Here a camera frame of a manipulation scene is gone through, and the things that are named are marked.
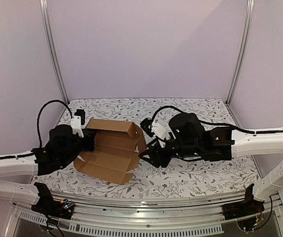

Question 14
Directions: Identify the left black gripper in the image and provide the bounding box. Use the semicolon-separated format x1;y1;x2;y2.
61;128;97;165

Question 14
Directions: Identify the brown cardboard box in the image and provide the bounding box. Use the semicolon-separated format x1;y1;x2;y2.
74;119;147;185

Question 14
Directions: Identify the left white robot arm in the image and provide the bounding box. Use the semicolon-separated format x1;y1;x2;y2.
0;124;97;214

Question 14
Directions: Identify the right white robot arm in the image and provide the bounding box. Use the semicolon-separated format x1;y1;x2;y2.
139;112;283;215

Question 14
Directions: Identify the floral patterned table mat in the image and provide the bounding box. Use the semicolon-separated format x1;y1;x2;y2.
32;98;260;200

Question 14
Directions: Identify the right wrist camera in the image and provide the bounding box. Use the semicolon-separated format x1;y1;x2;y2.
140;118;171;148

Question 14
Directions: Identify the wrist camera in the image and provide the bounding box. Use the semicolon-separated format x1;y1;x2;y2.
140;118;171;148
71;109;85;138

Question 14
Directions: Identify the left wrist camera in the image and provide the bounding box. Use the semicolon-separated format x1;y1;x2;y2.
71;109;85;138

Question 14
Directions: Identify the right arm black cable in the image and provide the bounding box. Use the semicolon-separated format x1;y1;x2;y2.
151;105;283;134

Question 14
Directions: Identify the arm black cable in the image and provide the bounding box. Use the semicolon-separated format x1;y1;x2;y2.
0;99;74;161
151;105;283;134

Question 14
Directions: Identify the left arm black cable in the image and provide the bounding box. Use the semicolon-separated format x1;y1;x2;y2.
0;99;74;161

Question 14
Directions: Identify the front aluminium rail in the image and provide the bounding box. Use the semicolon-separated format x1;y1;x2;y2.
4;192;283;237

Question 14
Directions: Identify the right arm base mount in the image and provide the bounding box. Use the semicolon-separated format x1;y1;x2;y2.
221;184;264;220

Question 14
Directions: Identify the left aluminium frame post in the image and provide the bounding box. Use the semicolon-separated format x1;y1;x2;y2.
39;0;70;104

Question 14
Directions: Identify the aluminium frame post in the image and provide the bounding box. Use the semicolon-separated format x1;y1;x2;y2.
39;0;70;104
225;0;255;107

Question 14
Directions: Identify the right aluminium frame post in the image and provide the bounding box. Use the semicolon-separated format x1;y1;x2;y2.
225;0;255;107

